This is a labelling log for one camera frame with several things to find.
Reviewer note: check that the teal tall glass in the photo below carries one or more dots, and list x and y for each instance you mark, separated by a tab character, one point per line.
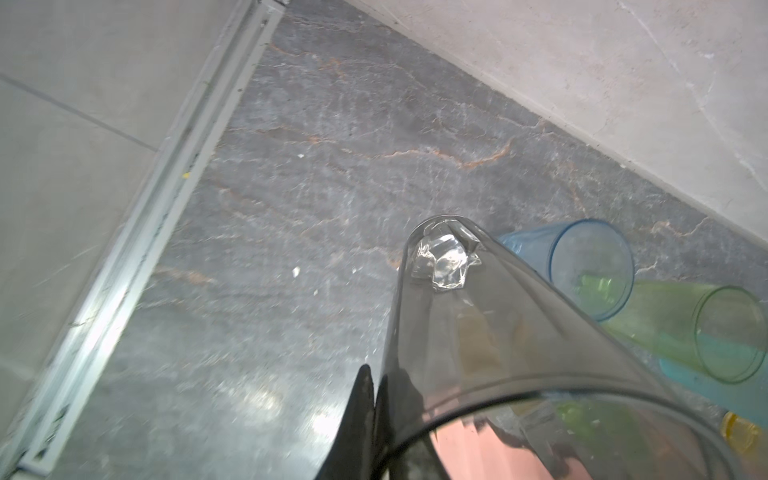
748	399

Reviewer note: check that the dark grey tall glass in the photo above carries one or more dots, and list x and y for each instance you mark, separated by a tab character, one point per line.
475	332

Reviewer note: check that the yellow short glass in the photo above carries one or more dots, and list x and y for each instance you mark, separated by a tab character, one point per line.
748	441

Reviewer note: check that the pink plastic tray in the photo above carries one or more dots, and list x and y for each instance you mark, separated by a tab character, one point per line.
474	448

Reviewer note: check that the blue tall glass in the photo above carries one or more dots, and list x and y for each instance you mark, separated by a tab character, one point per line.
588	260

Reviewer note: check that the green tall glass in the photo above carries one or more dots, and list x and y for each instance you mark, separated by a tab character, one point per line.
720	331

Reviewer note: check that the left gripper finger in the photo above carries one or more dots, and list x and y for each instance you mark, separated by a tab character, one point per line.
350	454

